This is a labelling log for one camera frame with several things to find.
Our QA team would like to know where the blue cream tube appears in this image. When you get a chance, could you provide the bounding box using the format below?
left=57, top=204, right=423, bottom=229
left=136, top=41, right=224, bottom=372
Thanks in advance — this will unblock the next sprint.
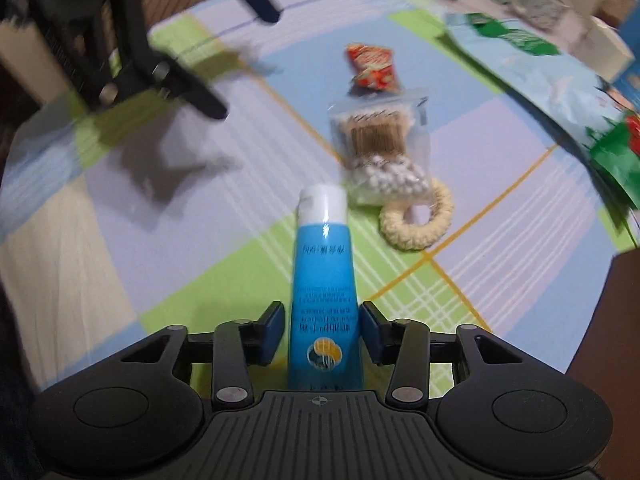
left=288, top=184, right=363, bottom=391

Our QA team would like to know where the red white candy packet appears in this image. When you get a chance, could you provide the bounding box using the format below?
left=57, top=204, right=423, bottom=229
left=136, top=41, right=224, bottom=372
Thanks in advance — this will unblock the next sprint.
left=345, top=44, right=400, bottom=93

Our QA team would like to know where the white mug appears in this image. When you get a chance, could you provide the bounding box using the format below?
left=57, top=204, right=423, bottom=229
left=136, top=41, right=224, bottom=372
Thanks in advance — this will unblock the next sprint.
left=570, top=16, right=634, bottom=82

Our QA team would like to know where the plaid tablecloth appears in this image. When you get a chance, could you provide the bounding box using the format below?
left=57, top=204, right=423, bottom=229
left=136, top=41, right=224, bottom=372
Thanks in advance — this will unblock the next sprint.
left=1, top=0, right=639, bottom=388

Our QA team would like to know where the light blue snack bag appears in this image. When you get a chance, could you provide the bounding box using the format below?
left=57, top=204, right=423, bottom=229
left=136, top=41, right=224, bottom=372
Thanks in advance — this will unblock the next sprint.
left=444, top=12, right=636, bottom=150

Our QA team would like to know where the patterned cup with spoon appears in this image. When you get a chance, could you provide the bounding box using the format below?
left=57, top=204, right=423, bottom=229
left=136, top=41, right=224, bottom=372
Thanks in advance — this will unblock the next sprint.
left=509, top=0, right=570, bottom=32

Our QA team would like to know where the green snack bag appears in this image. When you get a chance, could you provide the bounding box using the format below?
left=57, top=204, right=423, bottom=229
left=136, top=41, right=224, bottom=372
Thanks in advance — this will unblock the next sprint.
left=588, top=113, right=639, bottom=209

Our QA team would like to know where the brown cardboard box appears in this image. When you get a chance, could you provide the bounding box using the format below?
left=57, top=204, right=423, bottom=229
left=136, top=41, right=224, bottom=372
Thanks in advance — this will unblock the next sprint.
left=567, top=249, right=640, bottom=479

